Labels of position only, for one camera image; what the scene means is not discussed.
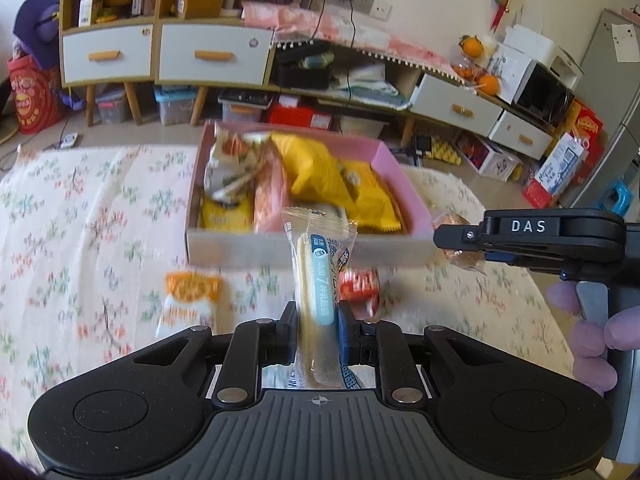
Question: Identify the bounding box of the small yellow snack packet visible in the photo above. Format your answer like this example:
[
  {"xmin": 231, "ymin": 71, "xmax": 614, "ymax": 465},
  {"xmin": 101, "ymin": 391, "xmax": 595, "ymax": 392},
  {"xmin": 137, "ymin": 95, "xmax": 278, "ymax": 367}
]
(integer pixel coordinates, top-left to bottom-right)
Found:
[{"xmin": 199, "ymin": 194, "xmax": 254, "ymax": 234}]

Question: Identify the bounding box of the pink patterned cloth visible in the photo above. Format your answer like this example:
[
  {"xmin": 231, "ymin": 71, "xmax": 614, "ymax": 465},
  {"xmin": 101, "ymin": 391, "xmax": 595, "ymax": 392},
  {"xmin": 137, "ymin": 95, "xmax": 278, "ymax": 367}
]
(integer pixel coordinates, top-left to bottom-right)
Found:
[{"xmin": 242, "ymin": 1, "xmax": 462, "ymax": 80}]

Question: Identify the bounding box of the black power cable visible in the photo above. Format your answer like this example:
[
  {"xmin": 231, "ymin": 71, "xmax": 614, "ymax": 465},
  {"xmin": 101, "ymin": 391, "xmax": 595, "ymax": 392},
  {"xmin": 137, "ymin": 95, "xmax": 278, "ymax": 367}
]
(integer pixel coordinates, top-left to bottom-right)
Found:
[
  {"xmin": 345, "ymin": 0, "xmax": 361, "ymax": 106},
  {"xmin": 307, "ymin": 0, "xmax": 331, "ymax": 51}
]

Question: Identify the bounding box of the purple hat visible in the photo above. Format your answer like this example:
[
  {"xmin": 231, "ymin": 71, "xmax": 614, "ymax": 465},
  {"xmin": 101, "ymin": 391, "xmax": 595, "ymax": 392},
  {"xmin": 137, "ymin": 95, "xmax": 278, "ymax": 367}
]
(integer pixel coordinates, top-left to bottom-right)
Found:
[{"xmin": 12, "ymin": 0, "xmax": 62, "ymax": 70}]

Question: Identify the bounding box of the white blue bread stick packet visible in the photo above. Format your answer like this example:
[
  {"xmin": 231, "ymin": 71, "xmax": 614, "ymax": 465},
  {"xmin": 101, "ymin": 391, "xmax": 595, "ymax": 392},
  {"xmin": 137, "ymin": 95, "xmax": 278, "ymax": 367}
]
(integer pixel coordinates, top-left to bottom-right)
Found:
[{"xmin": 280, "ymin": 206, "xmax": 361, "ymax": 392}]

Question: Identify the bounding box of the black camera on tripod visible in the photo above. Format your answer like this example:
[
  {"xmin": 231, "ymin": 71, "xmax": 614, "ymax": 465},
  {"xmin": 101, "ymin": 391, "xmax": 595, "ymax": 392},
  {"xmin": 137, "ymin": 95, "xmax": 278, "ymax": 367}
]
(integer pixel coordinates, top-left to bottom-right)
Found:
[{"xmin": 390, "ymin": 134, "xmax": 435, "ymax": 160}]

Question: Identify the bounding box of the red cardboard box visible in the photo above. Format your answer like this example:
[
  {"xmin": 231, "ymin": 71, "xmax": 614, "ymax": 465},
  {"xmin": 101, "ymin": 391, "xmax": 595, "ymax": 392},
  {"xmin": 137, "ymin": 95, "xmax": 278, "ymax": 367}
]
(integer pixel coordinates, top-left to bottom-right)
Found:
[{"xmin": 267, "ymin": 102, "xmax": 334, "ymax": 131}]

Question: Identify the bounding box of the person's right hand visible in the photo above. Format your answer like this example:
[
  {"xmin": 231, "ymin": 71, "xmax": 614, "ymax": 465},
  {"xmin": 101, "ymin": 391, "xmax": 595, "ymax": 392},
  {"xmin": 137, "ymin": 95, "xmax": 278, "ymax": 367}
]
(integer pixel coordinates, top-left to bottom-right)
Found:
[{"xmin": 546, "ymin": 281, "xmax": 640, "ymax": 396}]

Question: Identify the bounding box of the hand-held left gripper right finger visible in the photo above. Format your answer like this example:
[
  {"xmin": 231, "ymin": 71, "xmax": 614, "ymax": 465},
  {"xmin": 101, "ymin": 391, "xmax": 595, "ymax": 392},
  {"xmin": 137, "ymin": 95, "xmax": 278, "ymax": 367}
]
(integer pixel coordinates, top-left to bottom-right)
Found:
[{"xmin": 337, "ymin": 304, "xmax": 507, "ymax": 407}]

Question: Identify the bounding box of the large yellow snack packet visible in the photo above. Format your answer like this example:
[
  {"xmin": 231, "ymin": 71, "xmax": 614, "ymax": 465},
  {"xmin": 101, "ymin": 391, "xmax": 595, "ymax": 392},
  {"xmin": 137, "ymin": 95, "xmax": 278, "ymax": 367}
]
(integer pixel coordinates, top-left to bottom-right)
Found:
[
  {"xmin": 270, "ymin": 131, "xmax": 355, "ymax": 207},
  {"xmin": 344, "ymin": 164, "xmax": 406, "ymax": 234}
]

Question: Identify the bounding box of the red yellow box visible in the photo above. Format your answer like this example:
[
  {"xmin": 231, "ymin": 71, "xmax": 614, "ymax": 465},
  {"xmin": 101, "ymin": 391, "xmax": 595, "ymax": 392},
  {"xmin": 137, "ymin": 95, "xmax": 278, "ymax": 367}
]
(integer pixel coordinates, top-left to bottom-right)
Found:
[{"xmin": 565, "ymin": 100, "xmax": 606, "ymax": 152}]

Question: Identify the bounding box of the blue plastic stool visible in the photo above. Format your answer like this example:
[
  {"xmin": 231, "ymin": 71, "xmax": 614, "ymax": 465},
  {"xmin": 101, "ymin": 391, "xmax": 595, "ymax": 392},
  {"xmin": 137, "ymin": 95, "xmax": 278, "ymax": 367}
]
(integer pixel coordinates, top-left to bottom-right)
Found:
[{"xmin": 597, "ymin": 180, "xmax": 634, "ymax": 212}]

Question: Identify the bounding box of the black storage case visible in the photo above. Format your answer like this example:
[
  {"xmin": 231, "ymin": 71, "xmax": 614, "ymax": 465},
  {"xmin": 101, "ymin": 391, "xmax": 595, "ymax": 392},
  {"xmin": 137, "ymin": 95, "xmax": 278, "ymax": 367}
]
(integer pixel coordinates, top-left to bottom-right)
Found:
[{"xmin": 275, "ymin": 42, "xmax": 335, "ymax": 90}]

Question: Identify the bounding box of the clear bin orange label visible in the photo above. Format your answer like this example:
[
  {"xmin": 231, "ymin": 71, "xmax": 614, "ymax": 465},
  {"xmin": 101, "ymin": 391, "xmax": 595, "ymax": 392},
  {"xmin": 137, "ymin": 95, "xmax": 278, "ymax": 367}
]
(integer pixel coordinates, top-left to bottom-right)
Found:
[{"xmin": 222, "ymin": 102, "xmax": 271, "ymax": 123}]

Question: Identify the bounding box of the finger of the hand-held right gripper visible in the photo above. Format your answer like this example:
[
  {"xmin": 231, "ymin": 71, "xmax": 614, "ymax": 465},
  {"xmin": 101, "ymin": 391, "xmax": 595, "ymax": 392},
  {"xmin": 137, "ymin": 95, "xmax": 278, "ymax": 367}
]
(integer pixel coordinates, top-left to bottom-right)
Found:
[
  {"xmin": 432, "ymin": 224, "xmax": 486, "ymax": 251},
  {"xmin": 477, "ymin": 249, "xmax": 522, "ymax": 267}
]

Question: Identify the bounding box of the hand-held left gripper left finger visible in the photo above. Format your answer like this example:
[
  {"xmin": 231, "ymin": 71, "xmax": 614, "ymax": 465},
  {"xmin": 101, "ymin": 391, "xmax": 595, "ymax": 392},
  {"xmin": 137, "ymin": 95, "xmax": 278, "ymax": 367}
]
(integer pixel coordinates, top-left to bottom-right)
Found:
[{"xmin": 131, "ymin": 301, "xmax": 302, "ymax": 407}]

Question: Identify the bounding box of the white drawer wooden handle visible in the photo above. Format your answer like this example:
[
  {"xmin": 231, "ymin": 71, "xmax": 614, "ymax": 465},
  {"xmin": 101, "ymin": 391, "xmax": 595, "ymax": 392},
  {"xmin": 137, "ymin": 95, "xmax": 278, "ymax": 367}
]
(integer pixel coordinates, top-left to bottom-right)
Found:
[
  {"xmin": 489, "ymin": 110, "xmax": 554, "ymax": 161},
  {"xmin": 159, "ymin": 22, "xmax": 275, "ymax": 87},
  {"xmin": 411, "ymin": 72, "xmax": 512, "ymax": 137},
  {"xmin": 61, "ymin": 24, "xmax": 154, "ymax": 86}
]

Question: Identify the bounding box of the white paper note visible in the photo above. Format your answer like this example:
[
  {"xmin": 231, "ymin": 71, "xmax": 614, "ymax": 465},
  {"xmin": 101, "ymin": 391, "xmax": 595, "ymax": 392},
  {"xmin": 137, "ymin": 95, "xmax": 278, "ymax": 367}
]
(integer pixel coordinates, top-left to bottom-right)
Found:
[{"xmin": 611, "ymin": 24, "xmax": 639, "ymax": 64}]

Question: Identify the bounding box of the wooden low sideboard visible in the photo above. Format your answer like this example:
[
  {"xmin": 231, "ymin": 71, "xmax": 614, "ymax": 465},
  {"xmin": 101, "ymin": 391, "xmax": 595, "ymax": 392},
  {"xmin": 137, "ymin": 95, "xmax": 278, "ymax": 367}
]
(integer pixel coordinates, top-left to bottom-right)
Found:
[{"xmin": 272, "ymin": 35, "xmax": 556, "ymax": 162}]

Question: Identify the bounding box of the clear bin blue lid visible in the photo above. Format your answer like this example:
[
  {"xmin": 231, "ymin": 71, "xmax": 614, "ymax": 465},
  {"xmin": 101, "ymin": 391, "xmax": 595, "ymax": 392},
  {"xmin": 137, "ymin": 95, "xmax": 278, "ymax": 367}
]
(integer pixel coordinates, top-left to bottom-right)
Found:
[{"xmin": 152, "ymin": 87, "xmax": 199, "ymax": 126}]

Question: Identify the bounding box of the yellow bag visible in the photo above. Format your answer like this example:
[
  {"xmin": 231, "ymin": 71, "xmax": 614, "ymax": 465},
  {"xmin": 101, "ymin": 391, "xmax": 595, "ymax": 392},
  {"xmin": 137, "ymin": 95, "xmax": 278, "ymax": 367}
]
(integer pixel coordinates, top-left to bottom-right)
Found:
[{"xmin": 97, "ymin": 0, "xmax": 133, "ymax": 23}]

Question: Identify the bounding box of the yellow egg foam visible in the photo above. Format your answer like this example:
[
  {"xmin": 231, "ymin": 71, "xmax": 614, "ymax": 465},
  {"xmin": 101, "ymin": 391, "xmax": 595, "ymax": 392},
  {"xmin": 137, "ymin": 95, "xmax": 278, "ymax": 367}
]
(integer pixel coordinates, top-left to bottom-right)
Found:
[{"xmin": 430, "ymin": 140, "xmax": 464, "ymax": 167}]

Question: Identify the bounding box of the red printed bag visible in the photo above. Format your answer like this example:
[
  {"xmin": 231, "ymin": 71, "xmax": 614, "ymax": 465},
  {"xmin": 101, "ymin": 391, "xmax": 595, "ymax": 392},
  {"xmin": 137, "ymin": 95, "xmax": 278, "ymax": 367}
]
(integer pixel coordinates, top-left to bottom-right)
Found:
[{"xmin": 7, "ymin": 55, "xmax": 67, "ymax": 135}]

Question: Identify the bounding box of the floral tablecloth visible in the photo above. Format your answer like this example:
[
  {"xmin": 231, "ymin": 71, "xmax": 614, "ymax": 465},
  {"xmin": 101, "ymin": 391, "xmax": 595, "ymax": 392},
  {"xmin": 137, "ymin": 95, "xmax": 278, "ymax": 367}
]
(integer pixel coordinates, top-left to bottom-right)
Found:
[{"xmin": 0, "ymin": 144, "xmax": 576, "ymax": 466}]

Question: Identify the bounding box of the black microwave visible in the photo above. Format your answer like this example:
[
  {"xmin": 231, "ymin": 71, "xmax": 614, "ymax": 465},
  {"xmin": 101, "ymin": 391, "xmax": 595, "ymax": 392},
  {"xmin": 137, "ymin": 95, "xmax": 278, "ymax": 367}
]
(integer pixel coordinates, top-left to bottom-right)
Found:
[{"xmin": 510, "ymin": 60, "xmax": 577, "ymax": 129}]

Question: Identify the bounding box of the white box red print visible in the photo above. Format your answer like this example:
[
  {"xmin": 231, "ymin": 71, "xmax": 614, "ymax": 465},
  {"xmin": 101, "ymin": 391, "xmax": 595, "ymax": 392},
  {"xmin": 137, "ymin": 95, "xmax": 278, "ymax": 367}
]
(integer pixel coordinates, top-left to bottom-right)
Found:
[{"xmin": 454, "ymin": 132, "xmax": 522, "ymax": 182}]

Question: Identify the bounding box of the blue white carton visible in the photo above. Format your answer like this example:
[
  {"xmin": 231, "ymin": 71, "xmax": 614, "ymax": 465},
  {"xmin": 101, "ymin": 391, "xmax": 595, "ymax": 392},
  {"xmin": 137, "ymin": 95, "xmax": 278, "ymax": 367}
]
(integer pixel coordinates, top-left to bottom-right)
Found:
[{"xmin": 522, "ymin": 132, "xmax": 592, "ymax": 210}]

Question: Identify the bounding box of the small red white packet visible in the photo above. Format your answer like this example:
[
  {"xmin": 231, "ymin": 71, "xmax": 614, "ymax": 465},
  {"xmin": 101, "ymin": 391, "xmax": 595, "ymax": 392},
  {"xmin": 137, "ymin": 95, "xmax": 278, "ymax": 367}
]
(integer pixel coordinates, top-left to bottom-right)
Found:
[{"xmin": 336, "ymin": 267, "xmax": 382, "ymax": 320}]

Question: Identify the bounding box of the wall socket panel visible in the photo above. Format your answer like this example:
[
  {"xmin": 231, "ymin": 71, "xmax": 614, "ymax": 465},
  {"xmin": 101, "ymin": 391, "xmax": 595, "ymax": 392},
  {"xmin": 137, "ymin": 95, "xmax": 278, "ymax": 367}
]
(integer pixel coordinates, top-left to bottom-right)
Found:
[{"xmin": 319, "ymin": 0, "xmax": 393, "ymax": 21}]

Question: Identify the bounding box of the bag of small oranges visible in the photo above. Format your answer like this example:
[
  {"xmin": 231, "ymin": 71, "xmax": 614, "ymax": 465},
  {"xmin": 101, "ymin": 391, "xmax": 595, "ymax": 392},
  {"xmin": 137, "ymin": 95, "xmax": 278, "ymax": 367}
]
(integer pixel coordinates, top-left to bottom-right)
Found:
[{"xmin": 449, "ymin": 57, "xmax": 477, "ymax": 82}]

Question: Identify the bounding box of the brown cardboard box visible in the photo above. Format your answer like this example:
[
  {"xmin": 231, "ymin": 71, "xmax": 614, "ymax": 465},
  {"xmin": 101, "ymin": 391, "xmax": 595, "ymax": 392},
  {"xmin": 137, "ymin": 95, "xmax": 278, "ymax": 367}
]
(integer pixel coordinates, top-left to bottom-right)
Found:
[{"xmin": 178, "ymin": 0, "xmax": 224, "ymax": 20}]

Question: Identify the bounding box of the small clear storage bin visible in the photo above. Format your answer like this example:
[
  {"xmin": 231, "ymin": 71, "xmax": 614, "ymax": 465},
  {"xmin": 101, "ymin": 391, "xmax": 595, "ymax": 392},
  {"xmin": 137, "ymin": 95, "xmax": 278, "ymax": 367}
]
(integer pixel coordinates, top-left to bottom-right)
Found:
[{"xmin": 95, "ymin": 87, "xmax": 132, "ymax": 125}]

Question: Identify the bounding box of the black keyboard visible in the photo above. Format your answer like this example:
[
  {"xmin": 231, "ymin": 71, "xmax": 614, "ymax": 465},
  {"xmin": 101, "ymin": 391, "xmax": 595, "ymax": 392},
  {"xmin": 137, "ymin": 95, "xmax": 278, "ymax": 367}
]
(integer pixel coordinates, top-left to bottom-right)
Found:
[{"xmin": 218, "ymin": 89, "xmax": 274, "ymax": 106}]

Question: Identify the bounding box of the cream green snack packet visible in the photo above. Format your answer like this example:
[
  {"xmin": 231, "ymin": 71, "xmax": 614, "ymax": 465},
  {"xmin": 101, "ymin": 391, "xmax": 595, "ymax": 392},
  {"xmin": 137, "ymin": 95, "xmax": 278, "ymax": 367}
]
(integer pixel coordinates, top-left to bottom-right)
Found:
[{"xmin": 203, "ymin": 127, "xmax": 273, "ymax": 207}]

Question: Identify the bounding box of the pile of loose papers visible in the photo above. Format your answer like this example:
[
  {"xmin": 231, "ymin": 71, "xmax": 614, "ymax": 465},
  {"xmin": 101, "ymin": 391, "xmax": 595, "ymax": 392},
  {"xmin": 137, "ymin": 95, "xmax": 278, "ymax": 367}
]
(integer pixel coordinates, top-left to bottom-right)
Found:
[{"xmin": 332, "ymin": 62, "xmax": 410, "ymax": 109}]

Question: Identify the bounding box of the pale pink snack packet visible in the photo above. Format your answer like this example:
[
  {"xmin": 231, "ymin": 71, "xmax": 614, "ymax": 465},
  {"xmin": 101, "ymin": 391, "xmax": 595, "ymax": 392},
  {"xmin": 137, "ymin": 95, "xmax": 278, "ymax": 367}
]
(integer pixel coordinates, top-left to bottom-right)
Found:
[{"xmin": 251, "ymin": 157, "xmax": 293, "ymax": 234}]

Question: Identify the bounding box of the clear brown cake packet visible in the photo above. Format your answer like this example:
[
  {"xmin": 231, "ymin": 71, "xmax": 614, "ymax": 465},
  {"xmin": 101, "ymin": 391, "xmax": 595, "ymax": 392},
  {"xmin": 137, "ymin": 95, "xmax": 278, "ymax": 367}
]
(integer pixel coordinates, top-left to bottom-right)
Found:
[{"xmin": 430, "ymin": 211, "xmax": 490, "ymax": 276}]

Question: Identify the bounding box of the grey refrigerator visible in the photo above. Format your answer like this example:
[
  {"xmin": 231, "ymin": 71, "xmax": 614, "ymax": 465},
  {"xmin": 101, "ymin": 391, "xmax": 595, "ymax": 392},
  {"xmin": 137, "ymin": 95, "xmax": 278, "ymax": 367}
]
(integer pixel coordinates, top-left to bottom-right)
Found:
[{"xmin": 556, "ymin": 8, "xmax": 640, "ymax": 209}]

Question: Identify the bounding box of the orange white snack packet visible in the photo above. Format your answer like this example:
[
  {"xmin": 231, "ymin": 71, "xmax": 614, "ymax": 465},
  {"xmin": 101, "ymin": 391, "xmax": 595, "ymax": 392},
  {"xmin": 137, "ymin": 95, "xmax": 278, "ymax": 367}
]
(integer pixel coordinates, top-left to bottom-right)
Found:
[{"xmin": 154, "ymin": 270, "xmax": 224, "ymax": 342}]

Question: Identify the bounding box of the pink cardboard box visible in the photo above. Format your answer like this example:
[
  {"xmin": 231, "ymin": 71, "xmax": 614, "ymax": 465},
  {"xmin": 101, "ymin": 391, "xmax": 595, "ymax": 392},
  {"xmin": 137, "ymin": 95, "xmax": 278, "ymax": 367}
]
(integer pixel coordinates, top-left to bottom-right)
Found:
[{"xmin": 184, "ymin": 120, "xmax": 434, "ymax": 269}]

